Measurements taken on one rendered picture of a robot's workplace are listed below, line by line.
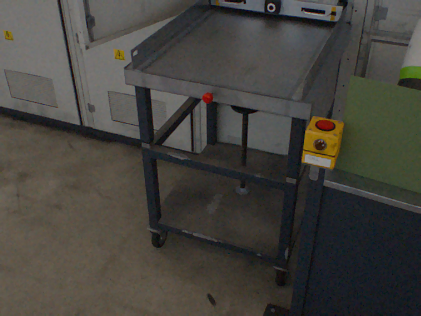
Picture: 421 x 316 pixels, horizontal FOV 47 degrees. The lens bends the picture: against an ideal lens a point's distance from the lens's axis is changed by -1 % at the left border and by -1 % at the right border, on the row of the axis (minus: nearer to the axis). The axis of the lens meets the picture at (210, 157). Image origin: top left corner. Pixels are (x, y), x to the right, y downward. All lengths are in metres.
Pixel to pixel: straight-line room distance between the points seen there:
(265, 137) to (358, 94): 1.19
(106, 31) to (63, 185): 0.95
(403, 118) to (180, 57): 0.79
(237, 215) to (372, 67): 0.80
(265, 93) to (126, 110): 1.30
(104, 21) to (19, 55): 1.12
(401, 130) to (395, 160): 0.09
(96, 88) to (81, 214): 0.70
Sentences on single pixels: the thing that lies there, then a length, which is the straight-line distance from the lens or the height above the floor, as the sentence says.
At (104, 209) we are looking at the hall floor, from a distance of 2.36.
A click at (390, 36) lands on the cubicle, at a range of 2.04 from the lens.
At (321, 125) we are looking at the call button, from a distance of 1.21.
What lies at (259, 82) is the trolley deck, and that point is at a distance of 1.52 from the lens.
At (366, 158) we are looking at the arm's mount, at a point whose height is 0.81.
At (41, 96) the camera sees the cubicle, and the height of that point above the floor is 0.20.
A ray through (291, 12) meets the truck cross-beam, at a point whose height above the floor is 0.88.
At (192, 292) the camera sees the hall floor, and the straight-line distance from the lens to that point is 1.97.
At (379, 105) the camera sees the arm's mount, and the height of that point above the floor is 0.96.
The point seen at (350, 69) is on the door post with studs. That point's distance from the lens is 2.11.
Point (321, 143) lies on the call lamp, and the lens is 1.19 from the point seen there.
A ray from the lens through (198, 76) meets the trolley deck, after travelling 1.55.
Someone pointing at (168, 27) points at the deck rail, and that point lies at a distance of 1.81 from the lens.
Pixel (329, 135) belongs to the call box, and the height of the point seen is 0.90.
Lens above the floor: 1.53
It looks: 36 degrees down
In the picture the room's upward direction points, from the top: straight up
